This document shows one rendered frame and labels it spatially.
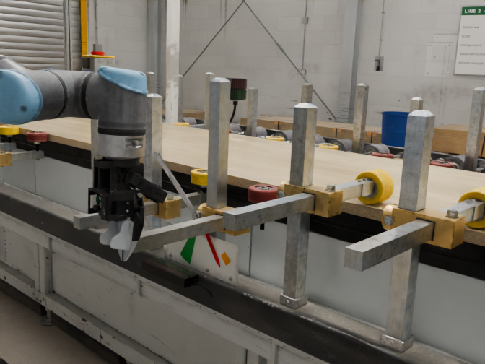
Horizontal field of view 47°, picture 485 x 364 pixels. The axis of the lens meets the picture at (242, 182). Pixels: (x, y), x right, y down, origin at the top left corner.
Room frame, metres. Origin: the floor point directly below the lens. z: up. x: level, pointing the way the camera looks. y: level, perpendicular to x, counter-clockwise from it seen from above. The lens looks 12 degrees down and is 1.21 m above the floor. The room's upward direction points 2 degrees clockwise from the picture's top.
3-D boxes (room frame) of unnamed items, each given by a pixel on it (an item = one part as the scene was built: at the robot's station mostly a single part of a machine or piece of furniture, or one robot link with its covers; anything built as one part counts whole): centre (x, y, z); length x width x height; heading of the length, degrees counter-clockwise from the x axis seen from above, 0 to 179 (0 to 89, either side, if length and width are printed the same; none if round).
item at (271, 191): (1.38, -0.06, 0.85); 0.08 x 0.08 x 0.11
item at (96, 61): (1.65, 0.44, 1.18); 0.07 x 0.07 x 0.08; 48
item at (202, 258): (1.31, 0.10, 0.75); 0.26 x 0.01 x 0.10; 48
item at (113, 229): (1.06, 0.26, 0.86); 0.06 x 0.03 x 0.09; 137
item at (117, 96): (1.06, 0.24, 1.14); 0.10 x 0.09 x 0.12; 75
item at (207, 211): (1.30, 0.04, 0.85); 0.14 x 0.06 x 0.05; 48
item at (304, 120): (1.14, -0.12, 0.90); 0.04 x 0.04 x 0.48; 48
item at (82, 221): (1.42, 0.24, 0.83); 0.44 x 0.03 x 0.04; 138
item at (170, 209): (1.46, 0.23, 0.83); 0.14 x 0.06 x 0.05; 48
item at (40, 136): (2.24, 0.85, 0.85); 0.08 x 0.08 x 0.11
